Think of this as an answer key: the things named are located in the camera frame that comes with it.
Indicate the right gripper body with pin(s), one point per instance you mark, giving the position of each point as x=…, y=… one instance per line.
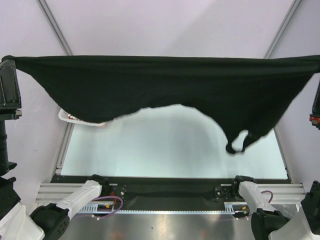
x=315, y=114

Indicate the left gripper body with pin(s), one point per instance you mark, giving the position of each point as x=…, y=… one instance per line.
x=8, y=105

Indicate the black tank top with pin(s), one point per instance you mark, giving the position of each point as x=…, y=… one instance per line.
x=239, y=94

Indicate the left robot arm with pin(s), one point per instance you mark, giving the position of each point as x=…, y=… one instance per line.
x=49, y=218

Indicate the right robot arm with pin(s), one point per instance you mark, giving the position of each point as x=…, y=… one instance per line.
x=275, y=214

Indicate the white laundry basket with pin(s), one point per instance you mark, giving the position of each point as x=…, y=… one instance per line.
x=67, y=117

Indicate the aluminium extrusion rail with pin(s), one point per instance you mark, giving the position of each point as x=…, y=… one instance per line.
x=62, y=192

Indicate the left aluminium frame post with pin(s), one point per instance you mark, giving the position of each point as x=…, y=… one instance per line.
x=52, y=22

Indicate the aluminium frame post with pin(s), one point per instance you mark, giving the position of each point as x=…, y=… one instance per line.
x=293, y=9
x=52, y=22

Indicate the right aluminium frame post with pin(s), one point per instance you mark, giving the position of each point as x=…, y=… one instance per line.
x=293, y=9

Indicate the slotted cable duct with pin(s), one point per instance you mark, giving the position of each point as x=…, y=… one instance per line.
x=216, y=208

